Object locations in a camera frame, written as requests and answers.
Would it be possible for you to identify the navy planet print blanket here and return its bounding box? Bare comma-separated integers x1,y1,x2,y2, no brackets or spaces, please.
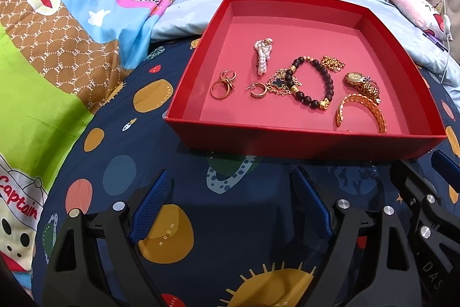
30,37,460,307

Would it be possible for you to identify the gold clover chain bracelet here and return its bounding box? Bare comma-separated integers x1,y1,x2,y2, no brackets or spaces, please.
267,68,299,98

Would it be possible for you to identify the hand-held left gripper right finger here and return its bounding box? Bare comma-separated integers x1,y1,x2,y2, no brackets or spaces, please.
291,167,422,307

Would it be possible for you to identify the dark bead bracelet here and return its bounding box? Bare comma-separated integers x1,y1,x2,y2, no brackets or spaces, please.
285,56,336,110

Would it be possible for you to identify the red cardboard box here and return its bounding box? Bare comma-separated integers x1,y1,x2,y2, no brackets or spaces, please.
164,0,448,161

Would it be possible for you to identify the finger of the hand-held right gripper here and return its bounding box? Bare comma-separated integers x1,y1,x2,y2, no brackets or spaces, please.
390,159,438,207
430,149,460,186

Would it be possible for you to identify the white cable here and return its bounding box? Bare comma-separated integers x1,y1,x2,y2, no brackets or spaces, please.
436,0,454,85

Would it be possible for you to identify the gold hoop earring with post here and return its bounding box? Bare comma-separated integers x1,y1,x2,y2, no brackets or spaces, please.
245,82,268,100

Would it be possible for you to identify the double hoop earring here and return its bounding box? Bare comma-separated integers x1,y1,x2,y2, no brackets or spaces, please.
220,69,238,89

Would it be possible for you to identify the pink plush pillow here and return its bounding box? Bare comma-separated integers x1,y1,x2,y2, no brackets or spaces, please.
387,0,454,42

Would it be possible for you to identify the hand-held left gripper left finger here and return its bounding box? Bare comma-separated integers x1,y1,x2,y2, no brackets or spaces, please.
41,170,174,307

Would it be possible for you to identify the light blue sheet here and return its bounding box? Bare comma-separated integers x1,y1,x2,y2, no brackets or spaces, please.
149,0,460,73

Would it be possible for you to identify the wide gold bangle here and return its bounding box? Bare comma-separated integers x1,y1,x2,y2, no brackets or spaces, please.
335,94,388,134

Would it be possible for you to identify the gold chain necklace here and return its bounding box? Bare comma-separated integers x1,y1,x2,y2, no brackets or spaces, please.
321,54,346,72

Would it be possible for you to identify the white pearl bracelet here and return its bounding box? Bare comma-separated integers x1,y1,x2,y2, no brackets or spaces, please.
253,37,274,76

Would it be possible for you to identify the gold ring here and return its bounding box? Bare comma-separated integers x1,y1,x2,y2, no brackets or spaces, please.
210,81,231,101

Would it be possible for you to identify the cartoon monkey quilt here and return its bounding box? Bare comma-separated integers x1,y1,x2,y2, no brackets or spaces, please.
0,0,185,275

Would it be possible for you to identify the gold wristwatch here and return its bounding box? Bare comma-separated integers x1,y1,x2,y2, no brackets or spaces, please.
344,71,382,103

